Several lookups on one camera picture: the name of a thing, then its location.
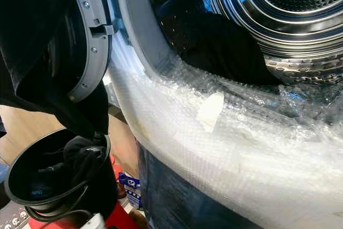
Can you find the front-loading washing machine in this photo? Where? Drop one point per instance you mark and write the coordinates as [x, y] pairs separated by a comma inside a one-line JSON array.
[[171, 197]]

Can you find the black plastic bucket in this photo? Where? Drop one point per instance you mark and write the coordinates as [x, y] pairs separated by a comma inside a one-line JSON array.
[[27, 164]]

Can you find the black hanging garment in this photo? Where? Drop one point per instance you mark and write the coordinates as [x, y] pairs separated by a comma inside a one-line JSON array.
[[32, 36]]

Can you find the dark blue printed garment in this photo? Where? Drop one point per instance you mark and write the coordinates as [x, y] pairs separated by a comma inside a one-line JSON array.
[[40, 190]]

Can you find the black crumpled garment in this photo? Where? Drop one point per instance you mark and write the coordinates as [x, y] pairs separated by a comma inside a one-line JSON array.
[[83, 156]]

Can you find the grey washer door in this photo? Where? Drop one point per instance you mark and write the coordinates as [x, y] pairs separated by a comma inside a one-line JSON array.
[[97, 63]]

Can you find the dark patterned mat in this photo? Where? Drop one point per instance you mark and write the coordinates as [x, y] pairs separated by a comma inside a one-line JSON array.
[[13, 221]]

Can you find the blue and white box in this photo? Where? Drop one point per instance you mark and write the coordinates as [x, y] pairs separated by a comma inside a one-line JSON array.
[[131, 186]]

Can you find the grey washer opening rim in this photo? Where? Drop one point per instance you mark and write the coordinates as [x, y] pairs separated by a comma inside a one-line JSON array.
[[134, 14]]

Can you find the white tape piece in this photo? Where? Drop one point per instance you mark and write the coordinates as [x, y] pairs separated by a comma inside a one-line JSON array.
[[210, 112]]

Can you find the clear bubble wrap sheet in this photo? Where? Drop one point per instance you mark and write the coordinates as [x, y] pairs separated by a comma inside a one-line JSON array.
[[220, 159]]

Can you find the black garment in drum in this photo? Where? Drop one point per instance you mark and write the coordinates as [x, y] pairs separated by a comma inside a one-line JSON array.
[[225, 52]]

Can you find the perforated steel washer drum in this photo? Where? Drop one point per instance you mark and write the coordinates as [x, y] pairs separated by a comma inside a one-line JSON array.
[[289, 20]]

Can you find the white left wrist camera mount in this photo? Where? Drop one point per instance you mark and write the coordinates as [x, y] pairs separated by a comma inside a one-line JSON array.
[[94, 223]]

